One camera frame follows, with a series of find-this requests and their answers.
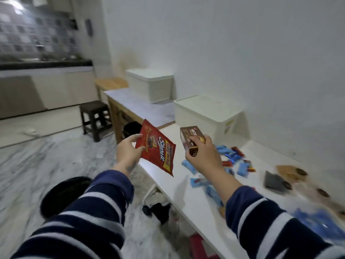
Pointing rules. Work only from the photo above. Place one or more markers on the wooden frame marble table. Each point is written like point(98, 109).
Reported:
point(113, 118)

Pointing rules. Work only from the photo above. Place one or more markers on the pink basket with black liner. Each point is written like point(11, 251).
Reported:
point(132, 129)

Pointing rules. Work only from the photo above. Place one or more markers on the clear bag of orange crackers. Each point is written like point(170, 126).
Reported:
point(288, 172)

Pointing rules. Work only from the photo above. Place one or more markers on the white perforated storage basket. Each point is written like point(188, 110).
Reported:
point(204, 113)

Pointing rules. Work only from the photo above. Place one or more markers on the person's right forearm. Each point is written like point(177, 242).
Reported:
point(269, 226)

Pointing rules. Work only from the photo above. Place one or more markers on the red plastic item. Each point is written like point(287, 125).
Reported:
point(199, 248)

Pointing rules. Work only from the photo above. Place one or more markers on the kitchen counter cabinet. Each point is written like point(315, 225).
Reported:
point(54, 88)

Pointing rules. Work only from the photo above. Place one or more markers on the black crumpled item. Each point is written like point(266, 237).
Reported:
point(160, 213)

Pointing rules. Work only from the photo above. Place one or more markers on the person's right hand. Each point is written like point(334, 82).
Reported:
point(206, 161)

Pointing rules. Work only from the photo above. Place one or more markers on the clear bag of pastel puffs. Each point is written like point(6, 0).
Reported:
point(323, 193)

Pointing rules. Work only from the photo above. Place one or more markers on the white ribbed lidded bin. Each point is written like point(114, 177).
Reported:
point(149, 86)

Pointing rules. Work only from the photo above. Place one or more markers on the stack of dark blue packets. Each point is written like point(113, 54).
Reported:
point(318, 223)

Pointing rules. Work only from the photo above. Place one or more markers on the black-lined trash bin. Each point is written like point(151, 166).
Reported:
point(62, 194)

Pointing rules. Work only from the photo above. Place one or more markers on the pile of snack bars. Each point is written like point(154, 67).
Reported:
point(242, 169)

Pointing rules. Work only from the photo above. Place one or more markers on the clear bag of yellow nuts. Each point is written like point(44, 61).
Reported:
point(341, 213)

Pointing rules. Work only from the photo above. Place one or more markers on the person's left forearm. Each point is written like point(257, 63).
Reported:
point(89, 218)

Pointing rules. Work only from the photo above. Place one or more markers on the clear bag of dark cookies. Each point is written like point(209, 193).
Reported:
point(273, 182)

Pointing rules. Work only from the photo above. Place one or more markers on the brown Nextar snack box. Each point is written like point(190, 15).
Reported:
point(188, 134)

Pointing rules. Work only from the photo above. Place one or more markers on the dark wooden stool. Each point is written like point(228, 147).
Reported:
point(93, 106)

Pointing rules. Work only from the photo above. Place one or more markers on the red Shanato snack bag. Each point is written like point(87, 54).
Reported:
point(157, 148)

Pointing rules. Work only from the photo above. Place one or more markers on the small light wooden table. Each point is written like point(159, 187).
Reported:
point(110, 83)

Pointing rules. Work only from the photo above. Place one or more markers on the person's left hand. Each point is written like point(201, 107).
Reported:
point(126, 156)

